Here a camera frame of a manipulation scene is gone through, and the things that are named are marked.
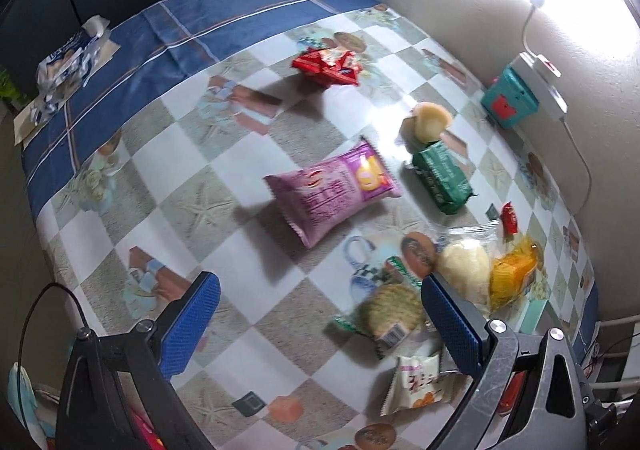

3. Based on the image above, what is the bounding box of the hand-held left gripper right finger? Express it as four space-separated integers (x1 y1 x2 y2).
421 273 587 450

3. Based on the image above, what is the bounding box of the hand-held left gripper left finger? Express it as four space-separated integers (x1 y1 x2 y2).
54 271 222 450

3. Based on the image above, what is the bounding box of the round bread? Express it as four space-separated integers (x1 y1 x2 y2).
435 225 501 318

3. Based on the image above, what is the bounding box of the white snack packet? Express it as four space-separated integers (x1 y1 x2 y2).
380 350 466 417

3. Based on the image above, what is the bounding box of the round cracker packet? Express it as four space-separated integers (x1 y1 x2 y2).
332 256 438 361

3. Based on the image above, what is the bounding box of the pink snack bag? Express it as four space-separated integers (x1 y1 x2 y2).
263 137 403 251

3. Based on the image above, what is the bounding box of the yellow snack packet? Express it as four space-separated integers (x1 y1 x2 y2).
489 236 546 311

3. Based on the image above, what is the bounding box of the small red candy packet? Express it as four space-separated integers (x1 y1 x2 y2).
500 201 521 235

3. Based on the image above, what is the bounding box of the green snack packet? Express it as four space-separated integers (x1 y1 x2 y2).
411 140 475 215

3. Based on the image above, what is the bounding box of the checkered printed tablecloth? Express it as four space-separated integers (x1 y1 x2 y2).
20 0 601 450

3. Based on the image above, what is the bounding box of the light blue cloth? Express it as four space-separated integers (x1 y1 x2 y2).
7 362 38 431

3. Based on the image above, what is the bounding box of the wrapped yellow muffin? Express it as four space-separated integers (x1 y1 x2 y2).
402 102 454 151

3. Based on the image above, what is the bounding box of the teal box with red label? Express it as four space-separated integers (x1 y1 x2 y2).
480 66 540 131

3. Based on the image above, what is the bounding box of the white power strip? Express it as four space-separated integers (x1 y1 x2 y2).
510 52 570 115

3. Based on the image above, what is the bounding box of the blue and white snack bag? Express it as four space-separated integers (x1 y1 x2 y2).
36 16 112 123

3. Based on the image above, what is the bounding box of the red snack packet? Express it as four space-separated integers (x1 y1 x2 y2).
291 48 362 88

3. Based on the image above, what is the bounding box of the thin black cable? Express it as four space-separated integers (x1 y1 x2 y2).
19 282 88 366

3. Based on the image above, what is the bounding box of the white power strip cable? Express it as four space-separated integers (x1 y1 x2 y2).
562 112 593 215

